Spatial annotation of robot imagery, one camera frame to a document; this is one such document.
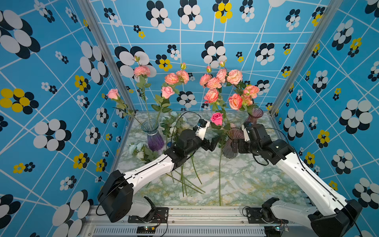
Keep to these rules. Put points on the aluminium front rail frame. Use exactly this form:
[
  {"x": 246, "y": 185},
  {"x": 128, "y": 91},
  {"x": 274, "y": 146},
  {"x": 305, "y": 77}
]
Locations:
[{"x": 187, "y": 221}]

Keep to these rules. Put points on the controller circuit board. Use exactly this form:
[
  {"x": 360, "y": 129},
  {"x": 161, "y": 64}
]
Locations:
[
  {"x": 146, "y": 230},
  {"x": 275, "y": 231}
]

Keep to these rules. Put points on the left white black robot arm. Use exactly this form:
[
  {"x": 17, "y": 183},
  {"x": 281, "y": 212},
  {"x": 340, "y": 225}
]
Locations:
[{"x": 117, "y": 195}]

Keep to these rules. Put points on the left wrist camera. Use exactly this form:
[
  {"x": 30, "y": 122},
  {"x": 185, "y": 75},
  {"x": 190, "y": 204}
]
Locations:
[{"x": 201, "y": 129}]

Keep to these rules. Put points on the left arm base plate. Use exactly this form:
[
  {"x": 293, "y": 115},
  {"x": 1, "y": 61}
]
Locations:
[{"x": 157, "y": 215}]

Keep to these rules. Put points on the rear pink grey glass vase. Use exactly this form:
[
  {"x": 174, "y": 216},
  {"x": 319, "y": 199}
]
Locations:
[{"x": 254, "y": 115}]

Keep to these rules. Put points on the front pink grey glass vase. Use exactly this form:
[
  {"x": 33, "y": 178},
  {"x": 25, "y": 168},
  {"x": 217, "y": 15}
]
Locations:
[{"x": 230, "y": 149}]

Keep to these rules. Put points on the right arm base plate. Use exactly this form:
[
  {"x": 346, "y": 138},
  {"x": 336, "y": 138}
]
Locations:
[{"x": 259, "y": 215}]

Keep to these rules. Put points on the corner aluminium post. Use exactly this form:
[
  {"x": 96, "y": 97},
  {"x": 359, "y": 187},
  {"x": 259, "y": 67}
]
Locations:
[
  {"x": 331, "y": 10},
  {"x": 100, "y": 39}
]

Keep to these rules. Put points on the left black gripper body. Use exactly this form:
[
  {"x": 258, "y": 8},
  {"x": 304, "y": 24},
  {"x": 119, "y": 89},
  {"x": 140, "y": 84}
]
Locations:
[{"x": 197, "y": 143}]

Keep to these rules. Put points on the left controller circuit board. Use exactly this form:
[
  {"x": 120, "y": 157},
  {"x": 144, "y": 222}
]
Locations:
[{"x": 146, "y": 230}]

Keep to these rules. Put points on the left corner aluminium post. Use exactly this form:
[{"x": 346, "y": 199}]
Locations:
[{"x": 100, "y": 39}]

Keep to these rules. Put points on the pink grey glass vase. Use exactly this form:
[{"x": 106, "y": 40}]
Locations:
[
  {"x": 254, "y": 115},
  {"x": 230, "y": 149}
]

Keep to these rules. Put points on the single pink rose stem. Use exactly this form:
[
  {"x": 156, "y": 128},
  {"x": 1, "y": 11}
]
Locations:
[{"x": 240, "y": 102}]

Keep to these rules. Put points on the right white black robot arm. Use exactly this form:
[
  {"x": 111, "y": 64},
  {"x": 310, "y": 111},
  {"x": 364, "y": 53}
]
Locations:
[{"x": 332, "y": 215}]

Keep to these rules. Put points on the pile of artificial flowers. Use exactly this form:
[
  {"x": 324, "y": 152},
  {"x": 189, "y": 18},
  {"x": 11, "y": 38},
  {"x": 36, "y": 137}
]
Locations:
[{"x": 164, "y": 164}]

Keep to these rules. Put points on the blue purple glass vase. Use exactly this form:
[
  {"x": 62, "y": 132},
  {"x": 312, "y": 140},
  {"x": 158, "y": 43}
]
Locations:
[{"x": 154, "y": 138}]

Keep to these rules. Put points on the pink peony flower stem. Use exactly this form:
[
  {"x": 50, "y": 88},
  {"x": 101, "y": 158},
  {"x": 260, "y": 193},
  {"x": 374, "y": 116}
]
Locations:
[{"x": 233, "y": 78}]

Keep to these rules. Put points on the right corner aluminium post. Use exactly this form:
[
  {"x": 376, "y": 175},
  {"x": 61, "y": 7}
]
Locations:
[{"x": 331, "y": 10}]

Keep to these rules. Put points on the magenta rose stem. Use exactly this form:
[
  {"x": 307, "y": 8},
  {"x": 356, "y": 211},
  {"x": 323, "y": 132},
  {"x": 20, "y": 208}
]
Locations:
[{"x": 217, "y": 124}]

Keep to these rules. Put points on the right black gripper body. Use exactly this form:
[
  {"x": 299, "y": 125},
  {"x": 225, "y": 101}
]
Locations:
[{"x": 245, "y": 147}]

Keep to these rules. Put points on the right controller circuit board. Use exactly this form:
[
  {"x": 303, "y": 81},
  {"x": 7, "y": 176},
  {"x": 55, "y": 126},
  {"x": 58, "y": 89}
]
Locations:
[{"x": 275, "y": 231}]

